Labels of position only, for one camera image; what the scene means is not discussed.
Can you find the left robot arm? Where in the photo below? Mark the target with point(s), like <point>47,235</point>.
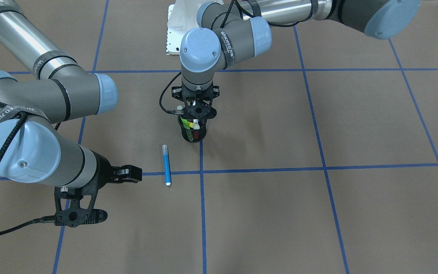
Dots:
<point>228,35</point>

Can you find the black mesh pen cup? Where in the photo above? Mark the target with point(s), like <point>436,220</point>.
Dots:
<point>193,136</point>

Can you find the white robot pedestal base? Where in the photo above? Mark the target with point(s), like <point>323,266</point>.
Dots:
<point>182,17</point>

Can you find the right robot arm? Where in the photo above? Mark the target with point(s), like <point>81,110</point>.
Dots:
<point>62,91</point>

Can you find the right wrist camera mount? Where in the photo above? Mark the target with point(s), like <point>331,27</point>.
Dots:
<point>69,211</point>

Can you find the green highlighter pen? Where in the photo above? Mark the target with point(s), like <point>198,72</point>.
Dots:
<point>184,123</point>

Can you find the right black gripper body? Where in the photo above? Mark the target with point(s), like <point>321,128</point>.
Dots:
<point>102,169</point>

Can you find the yellow highlighter pen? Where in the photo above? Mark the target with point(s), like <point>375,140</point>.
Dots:
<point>193,125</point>

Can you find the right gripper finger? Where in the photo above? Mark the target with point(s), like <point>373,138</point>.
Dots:
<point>128,173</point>

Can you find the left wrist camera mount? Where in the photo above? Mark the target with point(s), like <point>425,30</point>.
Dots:
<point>177,93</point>

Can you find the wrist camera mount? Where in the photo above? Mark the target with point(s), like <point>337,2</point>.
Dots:
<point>177,93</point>
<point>69,211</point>

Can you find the blue marker pen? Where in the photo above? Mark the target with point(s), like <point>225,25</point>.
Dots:
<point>166,164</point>

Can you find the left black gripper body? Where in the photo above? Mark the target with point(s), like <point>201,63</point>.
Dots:
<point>176,91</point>

